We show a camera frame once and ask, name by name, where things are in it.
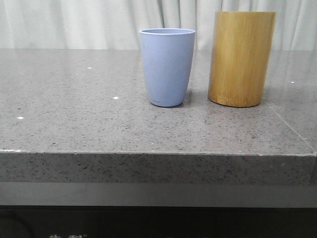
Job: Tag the blue plastic cup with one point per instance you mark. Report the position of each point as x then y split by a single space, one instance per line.
167 60

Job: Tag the bamboo cylinder holder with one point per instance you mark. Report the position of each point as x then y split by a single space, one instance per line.
240 53

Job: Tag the white curtain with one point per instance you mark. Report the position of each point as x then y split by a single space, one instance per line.
115 24

